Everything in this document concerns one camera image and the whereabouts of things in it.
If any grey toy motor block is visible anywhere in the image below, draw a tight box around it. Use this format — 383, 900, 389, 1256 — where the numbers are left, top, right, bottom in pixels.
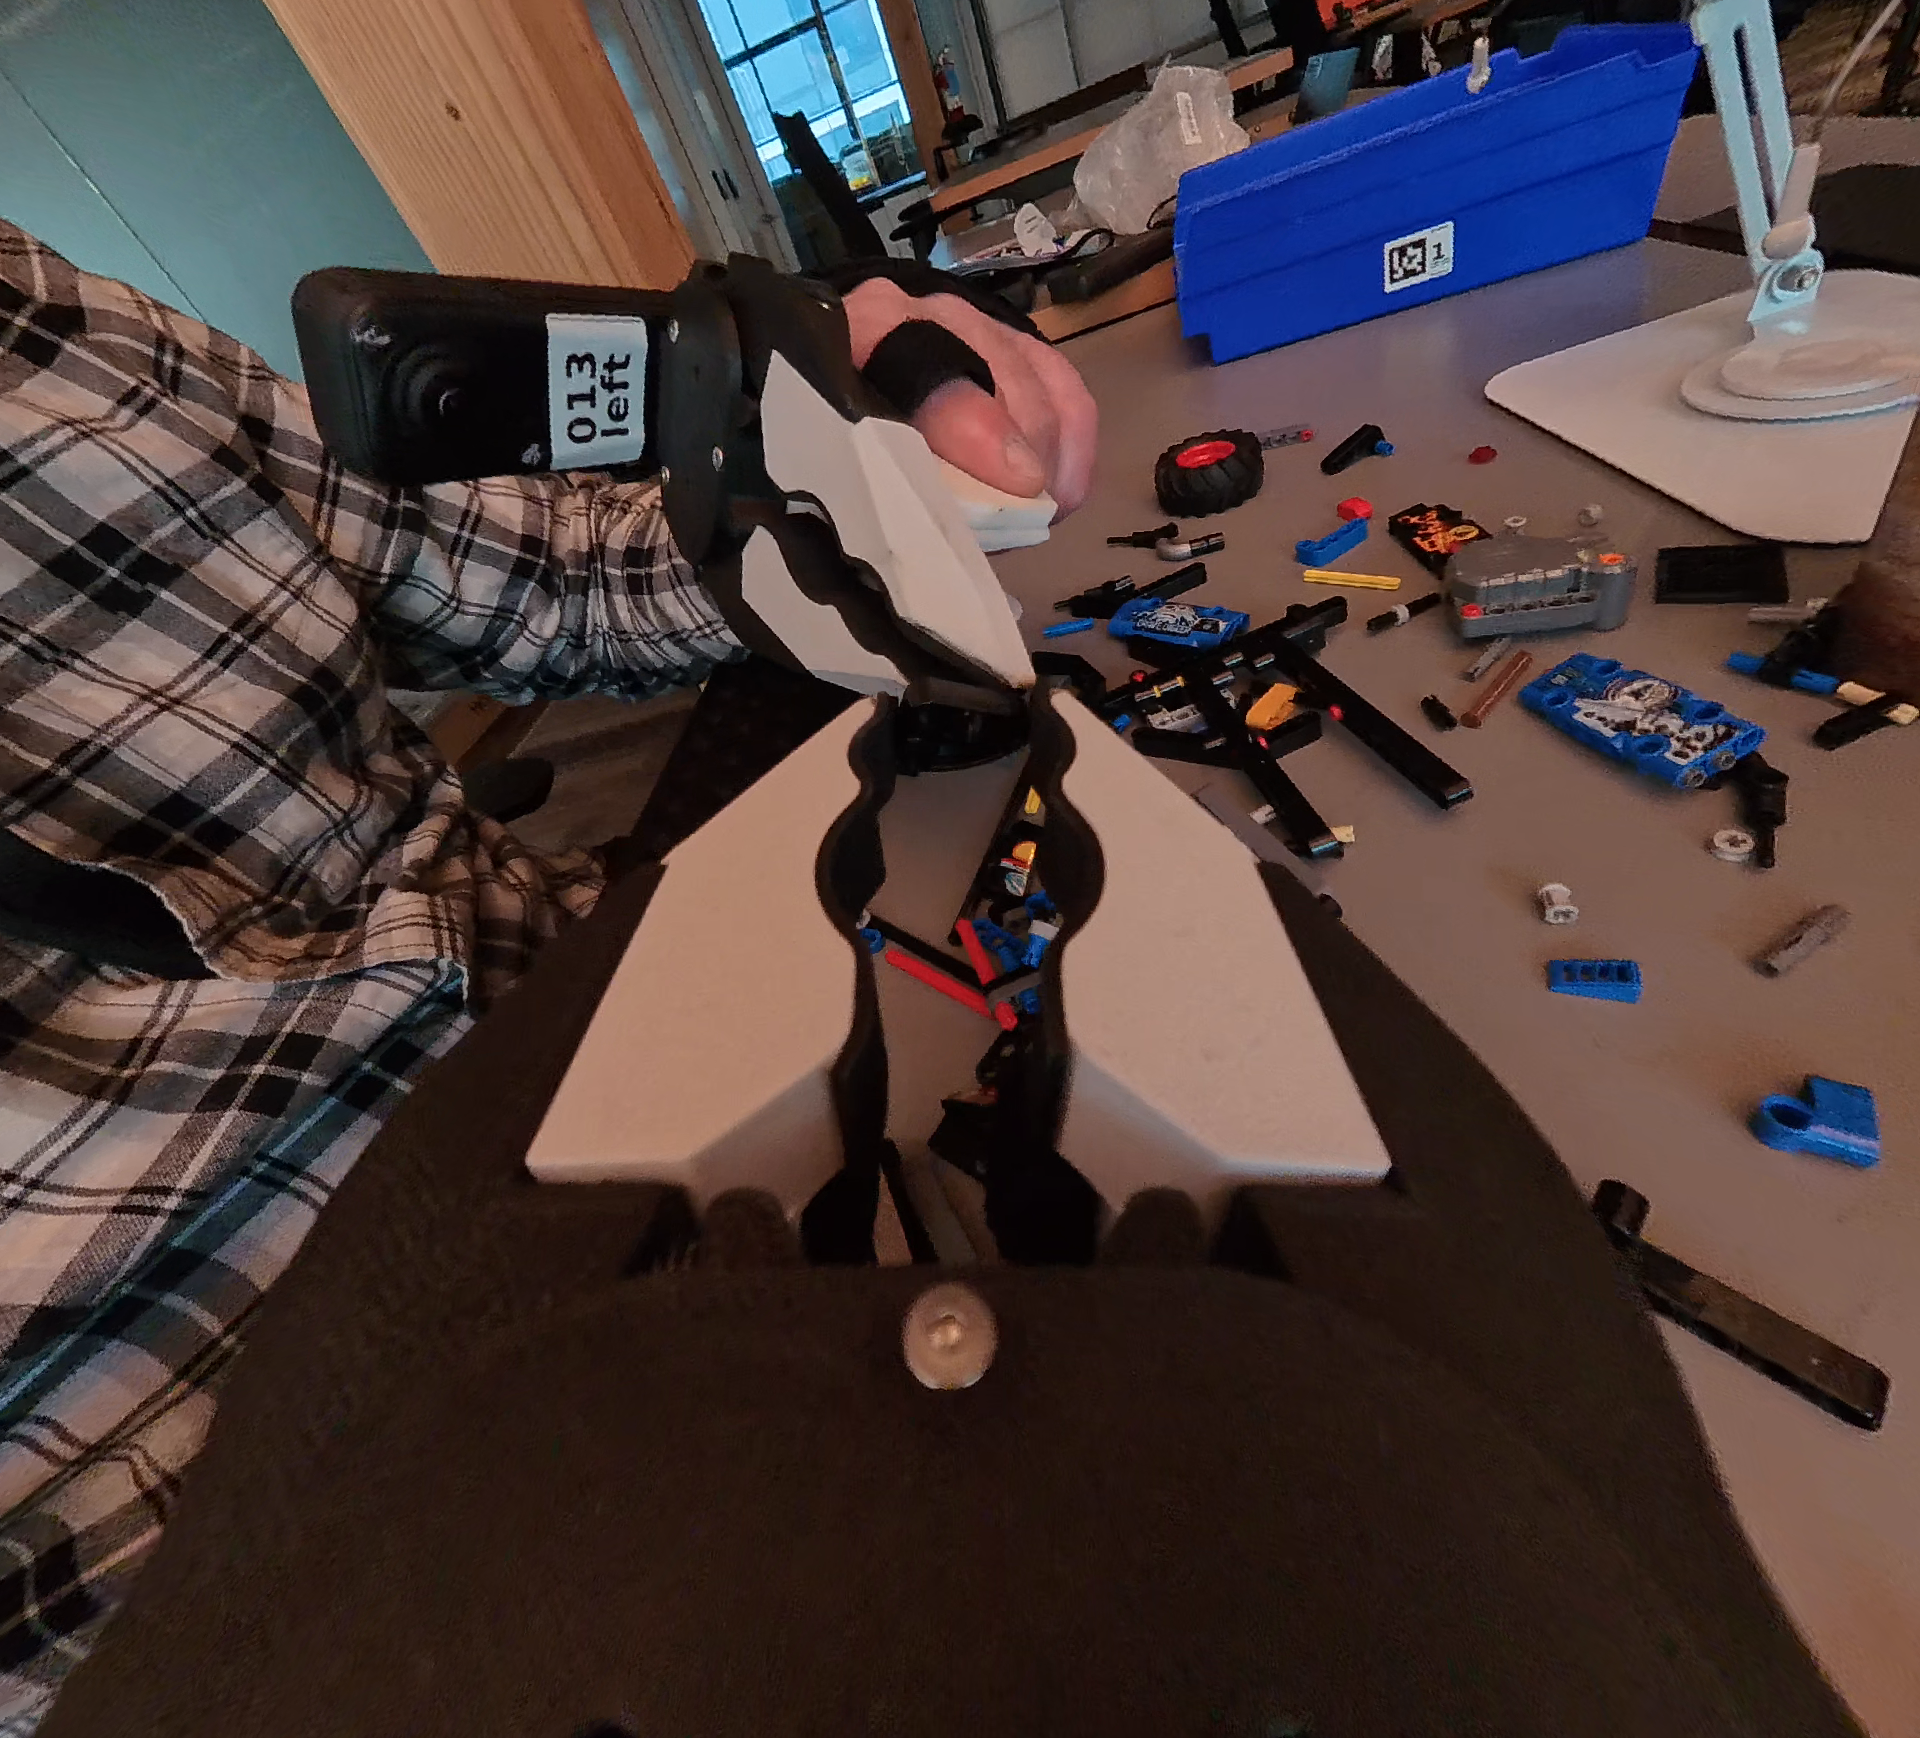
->
1449, 547, 1641, 645

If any black square toy tile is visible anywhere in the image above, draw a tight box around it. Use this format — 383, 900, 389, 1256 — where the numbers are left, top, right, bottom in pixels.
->
1657, 546, 1794, 610

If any person's left hand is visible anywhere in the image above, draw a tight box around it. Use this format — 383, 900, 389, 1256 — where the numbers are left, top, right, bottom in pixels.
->
841, 274, 1099, 510

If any black angled toy beam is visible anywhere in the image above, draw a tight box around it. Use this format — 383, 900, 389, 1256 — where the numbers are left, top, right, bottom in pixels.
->
1593, 1182, 1896, 1433

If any blue angled toy piece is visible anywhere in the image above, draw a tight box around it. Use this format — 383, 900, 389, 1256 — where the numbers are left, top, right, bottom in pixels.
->
1753, 1074, 1886, 1170

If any black toy connector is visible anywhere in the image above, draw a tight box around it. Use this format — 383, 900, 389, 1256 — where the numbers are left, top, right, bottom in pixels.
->
1725, 756, 1795, 869

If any orange flame toy panel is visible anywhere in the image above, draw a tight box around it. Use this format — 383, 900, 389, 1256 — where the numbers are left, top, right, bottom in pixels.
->
1389, 504, 1492, 571

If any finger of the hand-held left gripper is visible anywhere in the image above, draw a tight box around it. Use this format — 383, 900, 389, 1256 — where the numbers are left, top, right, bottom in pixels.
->
735, 528, 905, 706
751, 358, 1039, 703

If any grey desk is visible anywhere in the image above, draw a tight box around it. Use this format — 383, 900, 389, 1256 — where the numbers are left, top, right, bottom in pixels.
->
1007, 223, 1920, 1738

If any wooden pillar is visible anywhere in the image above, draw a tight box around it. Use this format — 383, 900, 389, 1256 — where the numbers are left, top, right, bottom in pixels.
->
152, 0, 699, 298

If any window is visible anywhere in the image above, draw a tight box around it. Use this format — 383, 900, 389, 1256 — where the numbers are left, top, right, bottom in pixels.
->
677, 0, 918, 194

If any clear plastic bag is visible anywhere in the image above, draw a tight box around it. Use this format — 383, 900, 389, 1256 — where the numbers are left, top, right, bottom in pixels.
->
1073, 65, 1251, 238

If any person's left forearm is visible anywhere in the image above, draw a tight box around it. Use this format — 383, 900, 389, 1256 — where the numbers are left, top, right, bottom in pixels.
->
0, 223, 751, 720

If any small red-hub toy wheel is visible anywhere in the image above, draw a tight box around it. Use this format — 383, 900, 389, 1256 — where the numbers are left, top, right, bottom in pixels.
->
1155, 430, 1268, 516

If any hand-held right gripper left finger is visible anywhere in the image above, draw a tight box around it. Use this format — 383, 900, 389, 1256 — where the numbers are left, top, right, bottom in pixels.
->
525, 695, 905, 1258

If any pile of toy building pieces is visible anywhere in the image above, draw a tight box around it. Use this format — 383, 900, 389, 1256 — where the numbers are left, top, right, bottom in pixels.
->
1035, 582, 1478, 869

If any blue bin with white tag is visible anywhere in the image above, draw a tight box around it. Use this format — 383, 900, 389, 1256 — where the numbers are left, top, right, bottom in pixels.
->
1171, 21, 1705, 365

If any white document stand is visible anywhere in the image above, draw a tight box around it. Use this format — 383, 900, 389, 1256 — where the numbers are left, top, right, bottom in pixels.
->
1485, 0, 1920, 546

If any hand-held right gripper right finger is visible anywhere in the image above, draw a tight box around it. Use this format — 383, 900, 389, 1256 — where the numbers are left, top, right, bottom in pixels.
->
1015, 690, 1395, 1258

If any blue printed toy panel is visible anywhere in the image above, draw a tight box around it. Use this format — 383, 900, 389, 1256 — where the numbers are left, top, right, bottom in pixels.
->
1518, 655, 1769, 788

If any person's plaid shirt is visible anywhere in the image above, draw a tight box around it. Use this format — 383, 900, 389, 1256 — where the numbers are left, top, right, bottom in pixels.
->
0, 690, 616, 1650

